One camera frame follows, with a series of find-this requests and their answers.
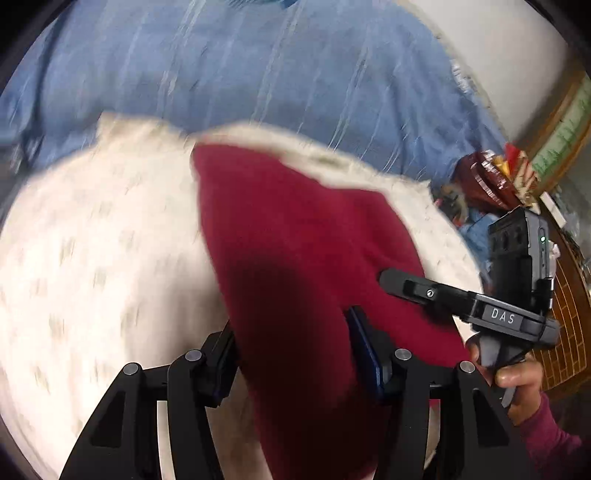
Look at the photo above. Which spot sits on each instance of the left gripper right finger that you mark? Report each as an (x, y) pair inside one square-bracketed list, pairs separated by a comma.
[(442, 422)]

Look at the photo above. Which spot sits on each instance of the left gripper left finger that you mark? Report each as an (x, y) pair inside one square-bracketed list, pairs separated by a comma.
[(120, 439)]

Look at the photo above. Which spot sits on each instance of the red knit garment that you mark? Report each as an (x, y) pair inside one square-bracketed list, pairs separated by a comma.
[(290, 257)]

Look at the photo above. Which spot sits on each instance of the magenta sleeve forearm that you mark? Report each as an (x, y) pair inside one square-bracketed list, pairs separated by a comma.
[(555, 453)]

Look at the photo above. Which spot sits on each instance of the person's right hand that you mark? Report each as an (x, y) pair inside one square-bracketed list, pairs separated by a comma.
[(525, 377)]

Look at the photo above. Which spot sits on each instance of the wicker wooden cabinet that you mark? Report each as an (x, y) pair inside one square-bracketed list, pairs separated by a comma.
[(567, 366)]

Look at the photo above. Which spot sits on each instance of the cream leaf-print pillow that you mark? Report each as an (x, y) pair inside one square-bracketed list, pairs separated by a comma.
[(103, 263)]

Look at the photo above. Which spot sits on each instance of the wooden framed picture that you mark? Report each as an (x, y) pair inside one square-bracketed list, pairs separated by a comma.
[(560, 131)]

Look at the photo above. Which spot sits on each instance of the blue plaid duvet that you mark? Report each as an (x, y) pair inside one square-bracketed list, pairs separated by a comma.
[(365, 77)]

